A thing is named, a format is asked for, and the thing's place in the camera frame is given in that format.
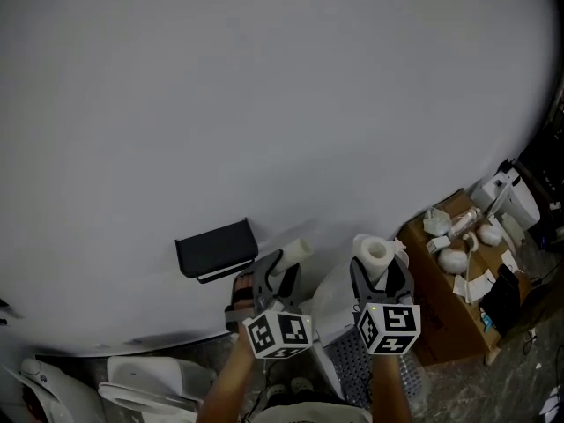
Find grey perforated metal basket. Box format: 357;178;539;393
328;328;431;409

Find person's light shirt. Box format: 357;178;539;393
259;403;374;423

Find brown cardboard box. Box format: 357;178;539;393
396;187;532;367

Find small white oval bundle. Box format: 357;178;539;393
478;223;503;247

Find white toilet with oval seat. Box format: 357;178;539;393
97;355;217;423

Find large black paper holder shelf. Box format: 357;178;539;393
174;217;260;285

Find person's left hand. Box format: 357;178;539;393
231;273;257;312

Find crumpled clear plastic bag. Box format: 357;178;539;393
422;207;453;237

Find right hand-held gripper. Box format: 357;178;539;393
349;256;421;356

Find large white oval bundle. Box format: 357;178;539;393
437;247;471;275

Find small white carton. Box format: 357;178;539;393
425;235;451;255

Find white plastic bottle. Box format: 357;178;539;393
501;213;526;244

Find white toilet paper roll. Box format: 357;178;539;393
352;234;409;281

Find person's left forearm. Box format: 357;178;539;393
200;335;256;423

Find white paper sheets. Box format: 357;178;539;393
453;269;499;303

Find clear plastic tube bottle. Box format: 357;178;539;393
449;207;482;240

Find white hooked hose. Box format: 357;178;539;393
462;231;481;301

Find black pouch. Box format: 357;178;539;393
479;264;521;337

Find person's right forearm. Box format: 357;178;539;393
372;353;413;423

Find black cabinet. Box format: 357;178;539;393
515;103;564;250

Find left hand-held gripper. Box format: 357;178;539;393
224;248;313;360

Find white toilet with tall lid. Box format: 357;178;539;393
308;257;411;400

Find person's black trousers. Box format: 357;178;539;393
266;390;349;409

